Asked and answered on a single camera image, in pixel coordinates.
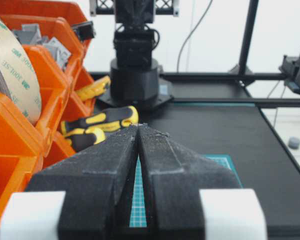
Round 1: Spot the green cutting mat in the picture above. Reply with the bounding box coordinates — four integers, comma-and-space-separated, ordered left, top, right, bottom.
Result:
129, 154, 243, 228

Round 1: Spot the orange bin with screwdrivers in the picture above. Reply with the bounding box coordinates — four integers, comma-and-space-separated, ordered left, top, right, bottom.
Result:
42, 91, 96, 169

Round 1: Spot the black device at right edge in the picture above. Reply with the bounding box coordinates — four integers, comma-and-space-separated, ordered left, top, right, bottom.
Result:
279, 55, 300, 95

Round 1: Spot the black clip in bin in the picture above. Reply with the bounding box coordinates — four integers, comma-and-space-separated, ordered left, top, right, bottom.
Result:
71, 21, 96, 42

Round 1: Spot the orange bin with tape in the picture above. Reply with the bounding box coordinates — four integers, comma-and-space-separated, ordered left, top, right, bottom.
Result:
0, 44, 70, 230

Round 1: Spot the grey cable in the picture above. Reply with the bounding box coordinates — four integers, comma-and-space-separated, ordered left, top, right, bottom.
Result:
176, 0, 214, 73

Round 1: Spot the orange bin with corner brackets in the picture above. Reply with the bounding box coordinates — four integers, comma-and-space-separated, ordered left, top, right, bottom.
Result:
0, 14, 89, 86

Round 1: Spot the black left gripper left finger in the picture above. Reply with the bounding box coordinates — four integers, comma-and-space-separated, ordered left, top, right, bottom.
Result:
26, 125, 138, 240

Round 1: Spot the roll of 3M adhesive tape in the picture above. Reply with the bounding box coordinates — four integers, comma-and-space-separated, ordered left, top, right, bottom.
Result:
0, 20, 42, 125

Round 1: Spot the orange bin with utility knife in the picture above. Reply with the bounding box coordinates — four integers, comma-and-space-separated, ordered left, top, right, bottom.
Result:
70, 67, 107, 116

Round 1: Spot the black aluminium frame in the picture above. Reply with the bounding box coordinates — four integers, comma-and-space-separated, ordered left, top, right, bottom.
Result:
89, 0, 300, 110

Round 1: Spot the orange top-row end bin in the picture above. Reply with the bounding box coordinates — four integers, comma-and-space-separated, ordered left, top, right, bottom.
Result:
0, 0, 88, 37

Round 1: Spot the black table mat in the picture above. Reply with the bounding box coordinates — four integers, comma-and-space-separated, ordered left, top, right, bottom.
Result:
139, 103, 300, 240

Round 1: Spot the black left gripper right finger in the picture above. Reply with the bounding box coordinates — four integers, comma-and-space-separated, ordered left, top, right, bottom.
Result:
137, 124, 241, 240

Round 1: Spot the yellow utility knife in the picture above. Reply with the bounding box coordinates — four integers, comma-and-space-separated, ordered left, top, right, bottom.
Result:
75, 75, 111, 101

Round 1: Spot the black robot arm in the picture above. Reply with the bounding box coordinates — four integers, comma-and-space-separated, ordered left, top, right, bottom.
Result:
26, 0, 241, 240

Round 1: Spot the small grey cap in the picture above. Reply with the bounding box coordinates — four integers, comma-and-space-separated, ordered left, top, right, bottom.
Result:
288, 136, 300, 150

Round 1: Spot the grey corner bracket pile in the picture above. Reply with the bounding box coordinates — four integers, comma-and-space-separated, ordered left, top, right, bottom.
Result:
12, 23, 72, 71

